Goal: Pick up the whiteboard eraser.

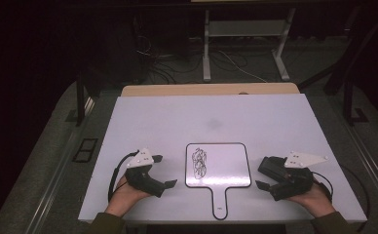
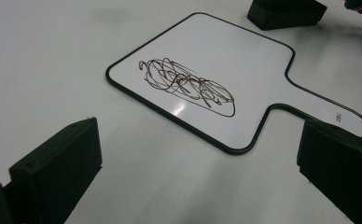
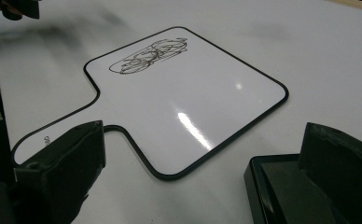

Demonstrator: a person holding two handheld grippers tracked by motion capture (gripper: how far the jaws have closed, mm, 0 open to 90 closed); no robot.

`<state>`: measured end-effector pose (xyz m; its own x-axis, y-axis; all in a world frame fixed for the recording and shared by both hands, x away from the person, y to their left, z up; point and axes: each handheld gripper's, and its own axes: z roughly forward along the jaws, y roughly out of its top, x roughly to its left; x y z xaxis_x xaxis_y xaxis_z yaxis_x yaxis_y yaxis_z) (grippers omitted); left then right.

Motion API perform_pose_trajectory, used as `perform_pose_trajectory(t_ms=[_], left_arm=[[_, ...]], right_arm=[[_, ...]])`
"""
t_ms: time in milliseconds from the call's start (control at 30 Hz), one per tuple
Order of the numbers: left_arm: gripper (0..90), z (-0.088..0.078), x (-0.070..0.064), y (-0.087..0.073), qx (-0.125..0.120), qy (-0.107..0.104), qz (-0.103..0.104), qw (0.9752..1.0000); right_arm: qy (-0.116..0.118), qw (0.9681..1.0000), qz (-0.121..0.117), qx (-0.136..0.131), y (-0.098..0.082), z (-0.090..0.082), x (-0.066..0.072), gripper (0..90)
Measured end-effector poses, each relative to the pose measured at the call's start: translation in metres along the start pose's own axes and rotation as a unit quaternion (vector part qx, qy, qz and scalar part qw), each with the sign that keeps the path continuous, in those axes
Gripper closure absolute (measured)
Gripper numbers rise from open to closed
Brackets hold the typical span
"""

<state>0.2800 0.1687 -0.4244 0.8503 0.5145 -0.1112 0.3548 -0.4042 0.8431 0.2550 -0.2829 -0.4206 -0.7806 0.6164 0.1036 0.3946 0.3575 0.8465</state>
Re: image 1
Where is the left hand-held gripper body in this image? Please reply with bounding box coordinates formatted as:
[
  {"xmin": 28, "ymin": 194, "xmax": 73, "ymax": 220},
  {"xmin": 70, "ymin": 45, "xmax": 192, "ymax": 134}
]
[{"xmin": 124, "ymin": 148, "xmax": 166, "ymax": 199}]

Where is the white paddle-shaped whiteboard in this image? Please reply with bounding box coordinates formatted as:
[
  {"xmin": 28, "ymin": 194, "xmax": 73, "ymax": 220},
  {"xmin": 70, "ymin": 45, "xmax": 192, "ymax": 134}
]
[{"xmin": 184, "ymin": 141, "xmax": 252, "ymax": 221}]

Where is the wooden table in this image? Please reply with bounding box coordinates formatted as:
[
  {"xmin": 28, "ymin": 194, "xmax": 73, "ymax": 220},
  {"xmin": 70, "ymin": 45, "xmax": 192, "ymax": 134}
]
[{"xmin": 121, "ymin": 82, "xmax": 301, "ymax": 98}]

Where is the black diagonal bar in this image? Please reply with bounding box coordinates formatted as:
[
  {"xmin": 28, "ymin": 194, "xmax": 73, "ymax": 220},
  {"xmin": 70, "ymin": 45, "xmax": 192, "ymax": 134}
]
[{"xmin": 297, "ymin": 9, "xmax": 378, "ymax": 92}]

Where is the white metal stand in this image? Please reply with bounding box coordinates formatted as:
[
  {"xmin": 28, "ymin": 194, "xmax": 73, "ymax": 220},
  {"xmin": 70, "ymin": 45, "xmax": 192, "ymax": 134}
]
[{"xmin": 202, "ymin": 8, "xmax": 297, "ymax": 83}]

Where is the person's right hand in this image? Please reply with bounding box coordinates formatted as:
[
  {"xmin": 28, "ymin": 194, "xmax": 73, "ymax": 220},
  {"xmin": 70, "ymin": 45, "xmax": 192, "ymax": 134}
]
[{"xmin": 285, "ymin": 176, "xmax": 336, "ymax": 218}]

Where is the tangle of black floor cables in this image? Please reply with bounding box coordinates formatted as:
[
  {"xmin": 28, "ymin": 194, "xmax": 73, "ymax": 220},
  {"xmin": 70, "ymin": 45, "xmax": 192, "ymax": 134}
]
[{"xmin": 132, "ymin": 33, "xmax": 253, "ymax": 85}]

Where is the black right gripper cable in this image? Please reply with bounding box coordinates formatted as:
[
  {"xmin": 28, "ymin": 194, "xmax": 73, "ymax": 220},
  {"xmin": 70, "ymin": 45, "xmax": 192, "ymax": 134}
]
[{"xmin": 312, "ymin": 171, "xmax": 335, "ymax": 201}]

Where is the white floor cable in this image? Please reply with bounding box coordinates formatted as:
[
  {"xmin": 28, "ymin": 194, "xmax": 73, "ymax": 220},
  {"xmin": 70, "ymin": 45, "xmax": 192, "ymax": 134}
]
[{"xmin": 217, "ymin": 49, "xmax": 269, "ymax": 84}]

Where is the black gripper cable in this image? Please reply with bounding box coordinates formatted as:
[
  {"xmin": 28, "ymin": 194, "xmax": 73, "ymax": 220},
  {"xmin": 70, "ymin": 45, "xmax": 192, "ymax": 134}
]
[
  {"xmin": 312, "ymin": 171, "xmax": 335, "ymax": 201},
  {"xmin": 107, "ymin": 150, "xmax": 140, "ymax": 203}
]

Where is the black rectangular floor frame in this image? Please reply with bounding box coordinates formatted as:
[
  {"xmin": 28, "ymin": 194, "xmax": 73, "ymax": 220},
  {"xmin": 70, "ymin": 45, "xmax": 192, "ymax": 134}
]
[{"xmin": 72, "ymin": 137, "xmax": 99, "ymax": 164}]

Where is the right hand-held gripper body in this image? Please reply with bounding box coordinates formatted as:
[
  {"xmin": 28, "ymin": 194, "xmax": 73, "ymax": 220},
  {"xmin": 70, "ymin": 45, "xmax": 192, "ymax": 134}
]
[{"xmin": 268, "ymin": 150, "xmax": 329, "ymax": 202}]

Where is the black stand with foot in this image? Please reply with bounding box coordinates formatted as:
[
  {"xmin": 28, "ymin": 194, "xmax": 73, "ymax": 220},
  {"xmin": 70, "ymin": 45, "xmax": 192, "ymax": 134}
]
[{"xmin": 342, "ymin": 79, "xmax": 370, "ymax": 127}]

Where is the black eraser block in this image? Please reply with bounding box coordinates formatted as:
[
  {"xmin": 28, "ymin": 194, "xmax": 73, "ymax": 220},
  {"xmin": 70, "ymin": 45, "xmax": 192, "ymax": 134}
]
[{"xmin": 257, "ymin": 156, "xmax": 289, "ymax": 180}]

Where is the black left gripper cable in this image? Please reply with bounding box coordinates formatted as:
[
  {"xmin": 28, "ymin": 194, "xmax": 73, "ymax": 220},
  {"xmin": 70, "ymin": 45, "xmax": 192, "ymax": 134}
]
[{"xmin": 107, "ymin": 150, "xmax": 140, "ymax": 203}]

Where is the metal floor rail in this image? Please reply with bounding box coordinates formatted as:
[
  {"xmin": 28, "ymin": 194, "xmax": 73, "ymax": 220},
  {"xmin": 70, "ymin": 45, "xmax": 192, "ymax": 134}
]
[
  {"xmin": 23, "ymin": 97, "xmax": 97, "ymax": 234},
  {"xmin": 345, "ymin": 123, "xmax": 378, "ymax": 213}
]

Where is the thin black cable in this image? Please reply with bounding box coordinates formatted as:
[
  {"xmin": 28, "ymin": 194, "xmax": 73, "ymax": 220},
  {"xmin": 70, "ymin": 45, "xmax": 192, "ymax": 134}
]
[{"xmin": 339, "ymin": 165, "xmax": 370, "ymax": 234}]

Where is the person's left hand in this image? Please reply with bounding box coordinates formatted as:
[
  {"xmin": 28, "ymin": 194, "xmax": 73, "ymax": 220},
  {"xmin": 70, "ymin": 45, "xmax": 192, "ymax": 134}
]
[{"xmin": 104, "ymin": 175, "xmax": 153, "ymax": 218}]

